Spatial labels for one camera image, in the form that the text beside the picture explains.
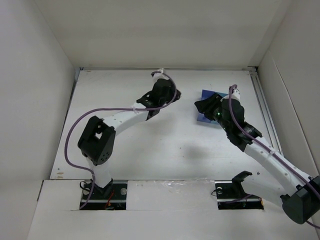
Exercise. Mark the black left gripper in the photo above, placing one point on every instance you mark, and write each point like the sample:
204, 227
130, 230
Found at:
171, 91

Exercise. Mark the dark blue container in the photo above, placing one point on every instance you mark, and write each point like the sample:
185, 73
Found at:
203, 107

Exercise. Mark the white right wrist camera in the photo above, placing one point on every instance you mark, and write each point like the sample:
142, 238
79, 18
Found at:
235, 94

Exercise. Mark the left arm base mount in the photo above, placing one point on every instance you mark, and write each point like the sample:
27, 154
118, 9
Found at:
111, 198

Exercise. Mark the aluminium side rail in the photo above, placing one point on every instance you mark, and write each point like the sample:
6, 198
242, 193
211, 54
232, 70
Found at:
271, 135

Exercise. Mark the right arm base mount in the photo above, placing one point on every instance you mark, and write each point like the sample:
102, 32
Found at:
230, 194

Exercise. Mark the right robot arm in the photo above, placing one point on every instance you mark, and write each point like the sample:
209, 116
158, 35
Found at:
296, 192

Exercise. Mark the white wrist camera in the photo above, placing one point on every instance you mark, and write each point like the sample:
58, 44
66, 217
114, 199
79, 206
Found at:
159, 73
235, 94

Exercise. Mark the light blue container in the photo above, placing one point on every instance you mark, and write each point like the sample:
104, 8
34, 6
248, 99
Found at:
223, 95

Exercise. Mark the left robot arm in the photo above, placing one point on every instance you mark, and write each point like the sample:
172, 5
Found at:
98, 137

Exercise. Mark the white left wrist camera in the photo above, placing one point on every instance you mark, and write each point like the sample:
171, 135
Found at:
159, 73

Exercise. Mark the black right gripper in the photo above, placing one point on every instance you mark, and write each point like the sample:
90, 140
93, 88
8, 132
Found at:
206, 105

